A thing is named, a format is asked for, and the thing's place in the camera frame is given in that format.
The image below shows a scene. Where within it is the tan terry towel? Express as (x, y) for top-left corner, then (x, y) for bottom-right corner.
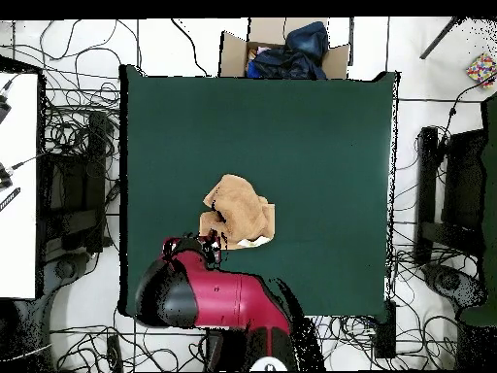
(198, 173), (277, 251)

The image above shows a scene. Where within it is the multicolour spotted item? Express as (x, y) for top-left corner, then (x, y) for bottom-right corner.
(465, 51), (497, 89)

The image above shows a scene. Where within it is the dark green table cloth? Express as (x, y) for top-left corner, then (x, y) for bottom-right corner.
(118, 64), (401, 323)

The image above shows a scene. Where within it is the dark navy garment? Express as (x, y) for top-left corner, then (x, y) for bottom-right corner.
(246, 46), (328, 80)

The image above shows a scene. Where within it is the brown cardboard box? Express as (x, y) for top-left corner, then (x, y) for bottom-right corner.
(219, 17), (351, 80)

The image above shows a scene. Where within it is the blue denim garment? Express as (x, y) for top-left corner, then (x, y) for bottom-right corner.
(285, 20), (330, 63)

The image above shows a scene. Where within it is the black box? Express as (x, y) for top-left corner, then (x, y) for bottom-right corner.
(374, 300), (397, 358)

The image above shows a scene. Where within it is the grey stand base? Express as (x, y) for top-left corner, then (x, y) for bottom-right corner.
(42, 252), (98, 312)
(422, 263), (486, 308)

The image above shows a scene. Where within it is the black power strip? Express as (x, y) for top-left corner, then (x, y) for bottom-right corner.
(106, 335), (123, 372)

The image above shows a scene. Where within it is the white table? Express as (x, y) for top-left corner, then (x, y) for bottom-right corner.
(0, 71), (39, 300)

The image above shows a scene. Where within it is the black strip with marks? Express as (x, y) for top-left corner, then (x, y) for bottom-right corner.
(0, 186), (21, 213)

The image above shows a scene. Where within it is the green cloth on side table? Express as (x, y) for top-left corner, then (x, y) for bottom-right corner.
(459, 92), (497, 327)

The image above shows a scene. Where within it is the black pole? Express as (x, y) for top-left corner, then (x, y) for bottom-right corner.
(418, 17), (463, 60)

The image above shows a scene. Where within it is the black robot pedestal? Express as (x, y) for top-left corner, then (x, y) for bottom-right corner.
(203, 327), (249, 372)

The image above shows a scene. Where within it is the black stand frame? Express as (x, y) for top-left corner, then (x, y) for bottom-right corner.
(414, 125), (488, 265)
(38, 112), (116, 255)

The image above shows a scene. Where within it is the black cable with connector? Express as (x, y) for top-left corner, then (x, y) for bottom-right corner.
(438, 75), (497, 156)

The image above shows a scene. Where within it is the black device with cable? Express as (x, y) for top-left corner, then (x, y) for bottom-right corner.
(0, 153), (44, 190)

